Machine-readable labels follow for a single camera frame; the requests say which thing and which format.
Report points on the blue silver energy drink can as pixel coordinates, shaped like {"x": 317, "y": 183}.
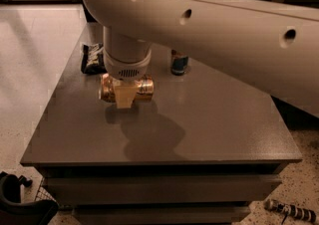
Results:
{"x": 178, "y": 63}

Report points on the black white striped tool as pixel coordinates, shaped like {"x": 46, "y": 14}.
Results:
{"x": 293, "y": 211}

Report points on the black chair base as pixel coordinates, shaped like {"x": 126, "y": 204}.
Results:
{"x": 15, "y": 212}

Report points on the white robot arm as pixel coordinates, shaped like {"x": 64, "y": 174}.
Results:
{"x": 271, "y": 46}

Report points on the grey drawer cabinet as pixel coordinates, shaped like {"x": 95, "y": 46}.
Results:
{"x": 198, "y": 153}

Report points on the dark blue chip bag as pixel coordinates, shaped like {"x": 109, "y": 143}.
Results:
{"x": 93, "y": 59}

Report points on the orange soda can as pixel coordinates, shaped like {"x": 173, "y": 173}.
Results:
{"x": 145, "y": 91}

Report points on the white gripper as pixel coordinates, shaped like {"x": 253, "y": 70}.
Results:
{"x": 128, "y": 68}

